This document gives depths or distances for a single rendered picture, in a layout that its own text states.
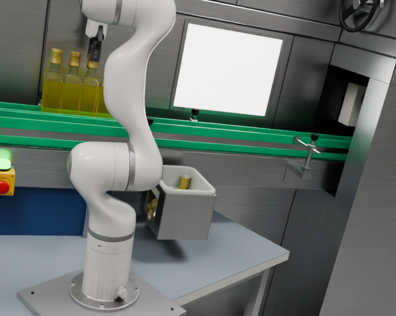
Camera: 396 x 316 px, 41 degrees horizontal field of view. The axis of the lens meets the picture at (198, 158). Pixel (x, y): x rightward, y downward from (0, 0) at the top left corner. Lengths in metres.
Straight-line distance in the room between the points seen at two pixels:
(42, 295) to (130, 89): 0.59
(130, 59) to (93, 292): 0.60
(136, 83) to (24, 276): 0.65
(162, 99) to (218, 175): 0.35
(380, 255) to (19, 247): 1.42
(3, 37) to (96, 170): 0.77
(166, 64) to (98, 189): 0.81
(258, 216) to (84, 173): 1.27
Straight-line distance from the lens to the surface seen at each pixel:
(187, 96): 2.03
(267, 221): 2.43
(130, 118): 1.27
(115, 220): 1.33
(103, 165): 1.26
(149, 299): 1.49
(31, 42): 1.90
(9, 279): 1.57
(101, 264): 1.39
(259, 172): 2.05
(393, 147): 2.14
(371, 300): 2.46
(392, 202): 2.25
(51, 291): 1.49
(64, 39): 1.88
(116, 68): 1.26
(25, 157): 1.67
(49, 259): 1.68
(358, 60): 2.18
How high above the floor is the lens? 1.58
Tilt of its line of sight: 17 degrees down
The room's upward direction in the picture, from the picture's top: 12 degrees clockwise
